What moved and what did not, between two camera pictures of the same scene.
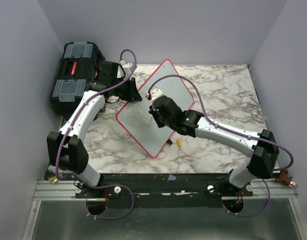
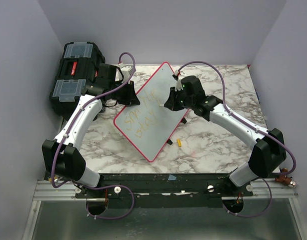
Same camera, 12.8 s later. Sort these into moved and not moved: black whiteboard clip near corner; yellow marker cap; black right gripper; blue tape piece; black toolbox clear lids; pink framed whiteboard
Moved: pink framed whiteboard; black right gripper
Not moved: black toolbox clear lids; blue tape piece; black whiteboard clip near corner; yellow marker cap
